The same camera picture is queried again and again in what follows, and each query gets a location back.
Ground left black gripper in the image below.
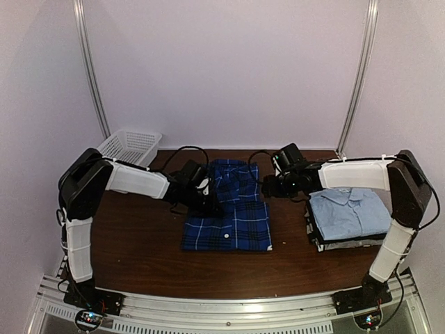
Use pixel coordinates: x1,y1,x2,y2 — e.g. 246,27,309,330
182,186,224,218

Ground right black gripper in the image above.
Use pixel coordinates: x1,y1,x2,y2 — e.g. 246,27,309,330
261,173,299,198

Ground blue plaid long sleeve shirt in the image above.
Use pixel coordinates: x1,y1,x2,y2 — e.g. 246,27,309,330
181,159,273,252

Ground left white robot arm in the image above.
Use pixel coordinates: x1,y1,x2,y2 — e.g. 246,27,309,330
58,148,224,309

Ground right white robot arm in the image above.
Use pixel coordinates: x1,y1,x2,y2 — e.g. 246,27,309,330
261,143,436,308

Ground light blue folded shirt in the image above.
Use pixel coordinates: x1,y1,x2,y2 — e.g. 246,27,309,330
309,188,391,241

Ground white plastic mesh basket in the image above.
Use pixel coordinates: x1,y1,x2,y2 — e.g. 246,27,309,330
97,129,162,167

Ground left circuit board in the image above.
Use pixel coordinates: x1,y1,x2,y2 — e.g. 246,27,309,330
74,310,104,331

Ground circuit board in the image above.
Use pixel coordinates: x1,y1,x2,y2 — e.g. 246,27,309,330
74,310,104,331
354,310,382,331

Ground right circuit board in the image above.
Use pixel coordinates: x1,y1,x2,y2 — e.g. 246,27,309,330
354,310,382,331

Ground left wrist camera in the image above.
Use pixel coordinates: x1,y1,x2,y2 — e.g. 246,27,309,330
197,177,211,196

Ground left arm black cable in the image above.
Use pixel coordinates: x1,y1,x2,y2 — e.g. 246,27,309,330
163,145,211,182

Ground right aluminium frame post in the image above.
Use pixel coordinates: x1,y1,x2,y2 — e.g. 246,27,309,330
336,0,378,157

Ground aluminium frame post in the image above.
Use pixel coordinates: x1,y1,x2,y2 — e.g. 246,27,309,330
336,0,378,157
72,0,111,138

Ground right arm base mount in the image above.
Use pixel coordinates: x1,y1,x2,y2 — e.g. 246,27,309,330
332,273,393,315

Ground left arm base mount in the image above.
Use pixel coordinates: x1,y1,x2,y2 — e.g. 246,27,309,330
63,275,124,316

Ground left aluminium frame post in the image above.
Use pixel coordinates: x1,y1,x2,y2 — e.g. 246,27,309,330
72,0,111,138

